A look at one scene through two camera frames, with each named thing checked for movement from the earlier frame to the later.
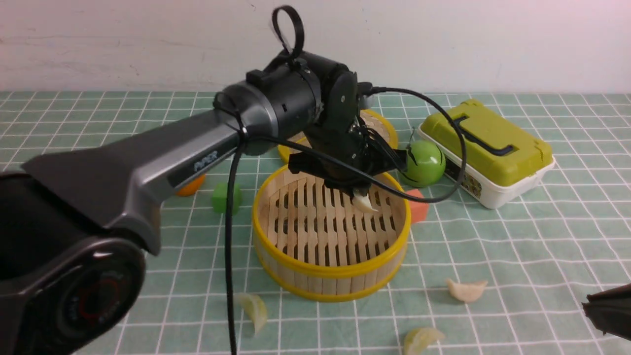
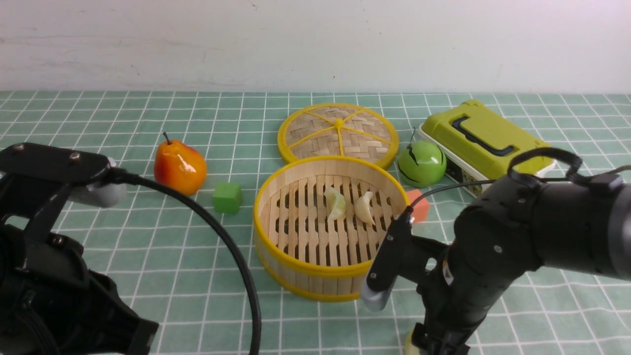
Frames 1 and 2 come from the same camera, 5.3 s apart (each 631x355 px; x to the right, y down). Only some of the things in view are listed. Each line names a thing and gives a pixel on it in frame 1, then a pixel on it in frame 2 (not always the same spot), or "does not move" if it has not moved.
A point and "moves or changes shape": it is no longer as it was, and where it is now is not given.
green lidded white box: (505, 165) does not move
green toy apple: (426, 163) does not move
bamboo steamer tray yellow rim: (315, 243) does not move
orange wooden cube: (419, 209) does not move
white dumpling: (362, 203) moves or changes shape
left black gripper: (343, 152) -> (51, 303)
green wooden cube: (219, 197) does not move
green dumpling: (257, 306) -> (335, 204)
